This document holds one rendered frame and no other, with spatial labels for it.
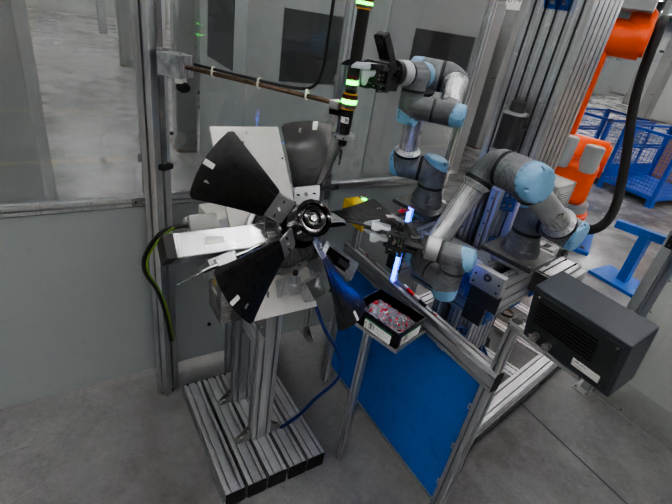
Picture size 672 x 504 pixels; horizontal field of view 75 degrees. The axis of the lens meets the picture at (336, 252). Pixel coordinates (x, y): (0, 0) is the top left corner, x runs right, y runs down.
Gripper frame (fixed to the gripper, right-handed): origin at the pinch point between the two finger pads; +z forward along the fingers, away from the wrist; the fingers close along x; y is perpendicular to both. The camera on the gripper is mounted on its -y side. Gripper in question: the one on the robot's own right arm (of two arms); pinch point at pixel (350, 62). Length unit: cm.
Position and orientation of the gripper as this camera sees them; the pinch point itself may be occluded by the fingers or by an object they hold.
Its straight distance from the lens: 130.3
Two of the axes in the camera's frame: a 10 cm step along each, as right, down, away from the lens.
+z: -7.4, 2.3, -6.3
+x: -6.5, -4.5, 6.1
